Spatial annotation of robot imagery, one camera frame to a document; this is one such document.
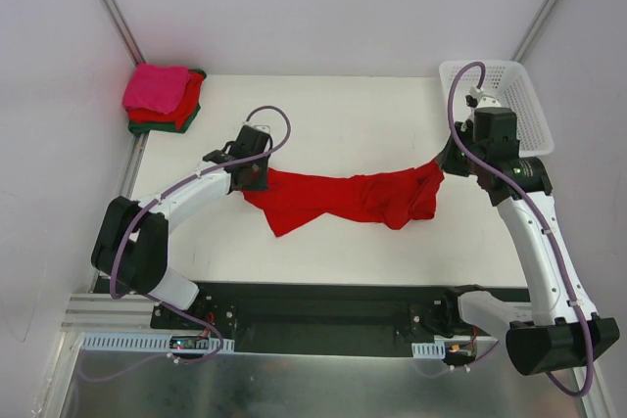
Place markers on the left grey cable duct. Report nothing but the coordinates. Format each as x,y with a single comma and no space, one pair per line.
156,343

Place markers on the grey cable duct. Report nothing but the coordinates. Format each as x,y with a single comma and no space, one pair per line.
156,343
435,350

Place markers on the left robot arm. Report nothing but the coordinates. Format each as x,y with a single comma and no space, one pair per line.
144,268

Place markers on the folded pink t shirt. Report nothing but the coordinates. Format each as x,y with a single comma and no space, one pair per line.
155,89

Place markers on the folded red t shirt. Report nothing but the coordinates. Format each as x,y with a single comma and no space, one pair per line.
187,107

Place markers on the right grey cable duct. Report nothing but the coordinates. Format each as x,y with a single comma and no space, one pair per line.
435,350

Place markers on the red t shirt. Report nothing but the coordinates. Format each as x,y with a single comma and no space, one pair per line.
393,199
187,107

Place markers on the white plastic basket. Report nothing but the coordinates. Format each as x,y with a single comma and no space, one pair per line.
509,84

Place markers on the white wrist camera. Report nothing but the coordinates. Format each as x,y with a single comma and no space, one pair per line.
478,97
261,128

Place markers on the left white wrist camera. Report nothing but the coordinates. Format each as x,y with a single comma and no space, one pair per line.
261,128

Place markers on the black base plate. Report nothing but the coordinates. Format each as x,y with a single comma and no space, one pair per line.
344,320

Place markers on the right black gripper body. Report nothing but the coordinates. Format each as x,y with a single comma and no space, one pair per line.
451,158

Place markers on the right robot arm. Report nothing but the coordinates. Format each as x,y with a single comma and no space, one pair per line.
563,328

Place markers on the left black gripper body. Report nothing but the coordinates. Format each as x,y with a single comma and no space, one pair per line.
253,176

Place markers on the folded green t shirt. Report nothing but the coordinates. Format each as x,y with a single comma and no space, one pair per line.
138,129

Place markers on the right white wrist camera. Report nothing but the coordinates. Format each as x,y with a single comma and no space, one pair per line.
478,97

